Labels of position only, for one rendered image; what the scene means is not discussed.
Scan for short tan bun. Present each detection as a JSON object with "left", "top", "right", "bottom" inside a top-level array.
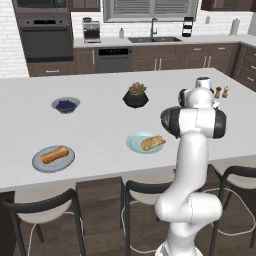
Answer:
[{"left": 140, "top": 134, "right": 167, "bottom": 152}]

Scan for teal plate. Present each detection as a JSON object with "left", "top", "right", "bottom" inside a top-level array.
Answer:
[{"left": 125, "top": 131, "right": 166, "bottom": 155}]

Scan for grey bowl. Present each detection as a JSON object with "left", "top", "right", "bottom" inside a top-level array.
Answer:
[{"left": 50, "top": 96, "right": 82, "bottom": 115}]

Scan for long brown bun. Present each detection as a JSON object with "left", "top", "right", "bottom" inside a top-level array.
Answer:
[{"left": 40, "top": 145, "right": 70, "bottom": 165}]

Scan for grey plate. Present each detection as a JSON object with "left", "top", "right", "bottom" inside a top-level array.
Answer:
[{"left": 31, "top": 144, "right": 76, "bottom": 174}]

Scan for brown side base cupboards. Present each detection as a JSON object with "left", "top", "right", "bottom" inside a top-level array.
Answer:
[{"left": 231, "top": 43, "right": 256, "bottom": 92}]

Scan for black stool cream seat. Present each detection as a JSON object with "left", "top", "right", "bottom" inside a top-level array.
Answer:
[
  {"left": 0, "top": 187, "right": 88, "bottom": 256},
  {"left": 199, "top": 159, "right": 256, "bottom": 256},
  {"left": 119, "top": 170, "right": 178, "bottom": 256}
]

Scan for white paper towel roll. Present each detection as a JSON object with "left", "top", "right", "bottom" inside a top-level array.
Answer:
[{"left": 229, "top": 18, "right": 241, "bottom": 37}]

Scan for green pink succulent plant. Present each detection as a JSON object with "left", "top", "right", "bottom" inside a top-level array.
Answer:
[{"left": 128, "top": 81, "right": 148, "bottom": 96}]

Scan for black plant pot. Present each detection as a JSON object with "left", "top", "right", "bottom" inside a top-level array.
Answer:
[{"left": 122, "top": 88, "right": 150, "bottom": 109}]

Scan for black white small appliance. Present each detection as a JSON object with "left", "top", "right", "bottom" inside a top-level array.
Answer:
[{"left": 181, "top": 16, "right": 195, "bottom": 38}]

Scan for dark grey sink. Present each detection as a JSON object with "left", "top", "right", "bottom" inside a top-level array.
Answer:
[{"left": 127, "top": 35, "right": 183, "bottom": 44}]

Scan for dark grey tap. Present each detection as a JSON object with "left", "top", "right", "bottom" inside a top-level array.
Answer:
[{"left": 149, "top": 17, "right": 159, "bottom": 38}]

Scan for dark grey dishwasher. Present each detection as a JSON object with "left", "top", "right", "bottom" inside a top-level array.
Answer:
[{"left": 93, "top": 46, "right": 133, "bottom": 74}]

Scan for grey window blinds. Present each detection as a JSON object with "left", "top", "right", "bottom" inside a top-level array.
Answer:
[{"left": 102, "top": 0, "right": 200, "bottom": 23}]

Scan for silver coffee machine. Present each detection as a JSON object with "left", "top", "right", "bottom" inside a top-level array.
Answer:
[{"left": 81, "top": 16, "right": 102, "bottom": 45}]

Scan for dark blue food pieces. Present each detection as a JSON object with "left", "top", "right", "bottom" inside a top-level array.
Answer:
[{"left": 55, "top": 99, "right": 77, "bottom": 111}]

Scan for dark grey microwave oven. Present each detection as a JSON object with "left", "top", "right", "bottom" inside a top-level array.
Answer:
[{"left": 11, "top": 0, "right": 70, "bottom": 14}]

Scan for brown wall cupboard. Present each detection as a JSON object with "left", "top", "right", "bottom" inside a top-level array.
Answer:
[
  {"left": 200, "top": 0, "right": 256, "bottom": 13},
  {"left": 68, "top": 0, "right": 102, "bottom": 13}
]

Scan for dark grey wall oven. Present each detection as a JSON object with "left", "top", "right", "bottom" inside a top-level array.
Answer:
[{"left": 15, "top": 12, "right": 75, "bottom": 64}]

